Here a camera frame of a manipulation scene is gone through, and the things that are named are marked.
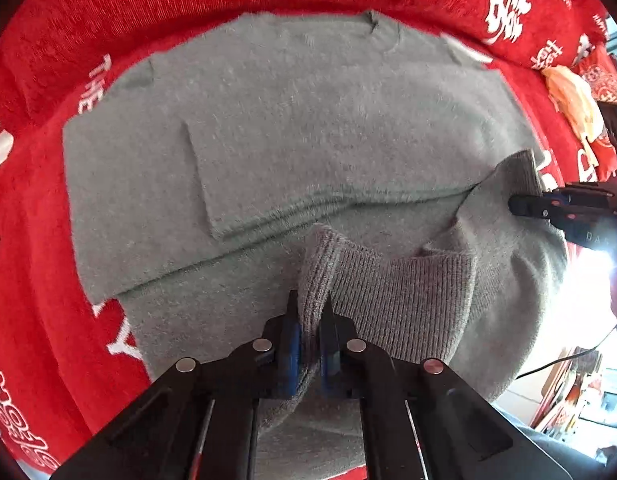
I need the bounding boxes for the black cable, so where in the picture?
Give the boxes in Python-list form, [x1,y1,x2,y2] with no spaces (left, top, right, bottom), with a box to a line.
[515,324,617,380]

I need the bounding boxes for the grey knitted sweater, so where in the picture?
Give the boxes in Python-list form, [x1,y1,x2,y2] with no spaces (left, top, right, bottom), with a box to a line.
[61,8,570,480]

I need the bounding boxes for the orange yellow cloth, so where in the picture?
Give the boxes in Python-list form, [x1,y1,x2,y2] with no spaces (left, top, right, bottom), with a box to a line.
[541,65,604,143]

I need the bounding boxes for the red patterned pillow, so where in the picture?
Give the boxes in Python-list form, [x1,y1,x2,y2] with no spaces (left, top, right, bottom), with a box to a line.
[574,44,617,182]

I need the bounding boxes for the red blanket with white characters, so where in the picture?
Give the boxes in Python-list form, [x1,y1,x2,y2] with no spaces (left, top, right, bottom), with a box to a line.
[0,0,617,480]

